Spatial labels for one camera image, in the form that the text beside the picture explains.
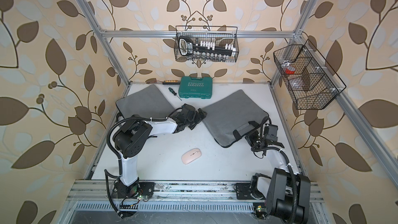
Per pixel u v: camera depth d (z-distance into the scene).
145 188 0.76
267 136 0.68
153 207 0.71
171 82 1.20
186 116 0.77
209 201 0.72
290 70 0.81
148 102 1.08
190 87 1.12
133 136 0.53
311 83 0.74
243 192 0.74
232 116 0.98
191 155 0.84
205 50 0.83
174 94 1.14
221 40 0.95
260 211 0.70
